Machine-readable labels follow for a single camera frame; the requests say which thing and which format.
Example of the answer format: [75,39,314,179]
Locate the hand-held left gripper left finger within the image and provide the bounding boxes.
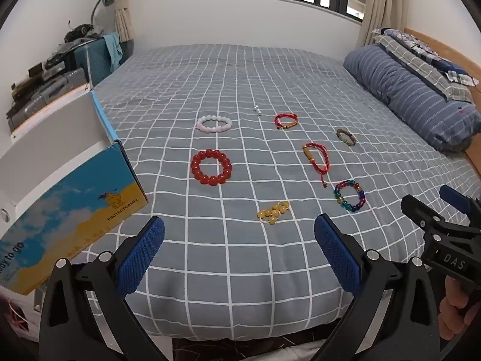
[38,216,177,361]

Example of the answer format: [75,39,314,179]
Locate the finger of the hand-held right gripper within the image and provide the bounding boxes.
[440,185,481,226]
[401,195,463,234]

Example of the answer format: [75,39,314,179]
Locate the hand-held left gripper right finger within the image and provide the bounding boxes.
[312,214,440,361]

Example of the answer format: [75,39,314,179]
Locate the multicolour glass bead bracelet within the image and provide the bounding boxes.
[334,180,366,213]

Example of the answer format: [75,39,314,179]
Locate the yellow bead bracelet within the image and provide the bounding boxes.
[256,201,291,225]

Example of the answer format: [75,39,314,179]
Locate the blue and yellow cardboard box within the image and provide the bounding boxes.
[0,90,149,296]

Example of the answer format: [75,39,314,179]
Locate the red cord bracelet gold charm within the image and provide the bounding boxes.
[303,142,330,189]

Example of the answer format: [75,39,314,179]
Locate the red bead bracelet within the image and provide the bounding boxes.
[190,149,232,186]

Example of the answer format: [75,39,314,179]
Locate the brown green bead bracelet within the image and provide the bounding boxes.
[336,128,356,146]

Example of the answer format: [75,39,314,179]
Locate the small red cord bracelet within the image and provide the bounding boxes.
[274,113,299,130]

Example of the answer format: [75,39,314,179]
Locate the pink bead bracelet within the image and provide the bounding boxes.
[197,115,232,134]

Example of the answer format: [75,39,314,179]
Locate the person's right hand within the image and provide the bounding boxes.
[438,278,474,343]

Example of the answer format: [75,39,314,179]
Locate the grey checked bed sheet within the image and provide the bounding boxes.
[92,44,481,341]

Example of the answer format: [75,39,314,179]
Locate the blue striped pillow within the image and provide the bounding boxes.
[344,44,481,153]

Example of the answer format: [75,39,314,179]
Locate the grey checked folded quilt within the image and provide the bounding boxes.
[372,27,479,102]

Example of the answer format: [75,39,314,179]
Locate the wooden headboard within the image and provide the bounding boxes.
[404,27,481,177]

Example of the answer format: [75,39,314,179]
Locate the white desk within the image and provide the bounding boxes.
[0,83,113,219]

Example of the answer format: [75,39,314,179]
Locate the teal chair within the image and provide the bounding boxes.
[73,39,113,87]

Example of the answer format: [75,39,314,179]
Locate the beige curtain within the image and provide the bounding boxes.
[112,0,135,44]
[356,0,410,48]

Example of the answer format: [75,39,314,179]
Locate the teal cloth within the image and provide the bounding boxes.
[101,33,124,72]

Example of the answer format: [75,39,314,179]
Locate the black bag pile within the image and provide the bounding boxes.
[64,23,102,44]

